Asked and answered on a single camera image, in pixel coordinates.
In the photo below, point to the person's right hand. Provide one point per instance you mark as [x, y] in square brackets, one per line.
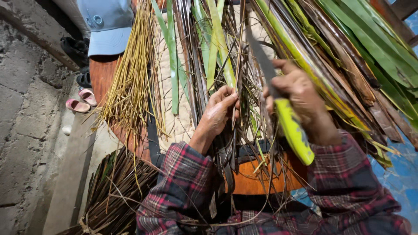
[302, 94]

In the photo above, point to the person's left hand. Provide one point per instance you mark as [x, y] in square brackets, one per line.
[215, 114]

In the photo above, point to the person's right fingers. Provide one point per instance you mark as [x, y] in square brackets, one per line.
[280, 83]

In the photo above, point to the thin brown leaf midrib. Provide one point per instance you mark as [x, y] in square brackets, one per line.
[239, 62]

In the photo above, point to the pile of green palm fronds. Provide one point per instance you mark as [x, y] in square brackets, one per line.
[352, 55]

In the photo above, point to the bunch of loose leaf strips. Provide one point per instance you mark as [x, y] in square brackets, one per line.
[202, 42]

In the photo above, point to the round orange wooden table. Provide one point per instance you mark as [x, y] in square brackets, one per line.
[261, 179]

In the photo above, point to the beige quilted cloth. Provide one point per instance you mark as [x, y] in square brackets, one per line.
[178, 124]

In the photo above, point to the brown wooden beam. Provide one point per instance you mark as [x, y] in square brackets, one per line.
[396, 19]

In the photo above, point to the bundle of yellow leaf midribs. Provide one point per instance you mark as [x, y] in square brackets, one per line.
[132, 75]

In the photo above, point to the blue tarp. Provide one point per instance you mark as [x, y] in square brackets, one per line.
[401, 182]

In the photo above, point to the light blue cap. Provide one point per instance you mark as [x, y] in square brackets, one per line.
[106, 26]

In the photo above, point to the pink sandal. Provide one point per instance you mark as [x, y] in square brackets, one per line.
[77, 106]
[88, 97]

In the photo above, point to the black sandal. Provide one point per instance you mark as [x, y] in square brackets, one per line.
[75, 49]
[84, 80]

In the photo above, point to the heap of dark stripped leaves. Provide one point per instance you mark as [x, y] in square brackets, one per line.
[114, 195]

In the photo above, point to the small white object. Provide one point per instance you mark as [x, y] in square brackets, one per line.
[66, 130]

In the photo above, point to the grey wooden plank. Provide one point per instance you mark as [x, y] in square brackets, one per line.
[70, 176]

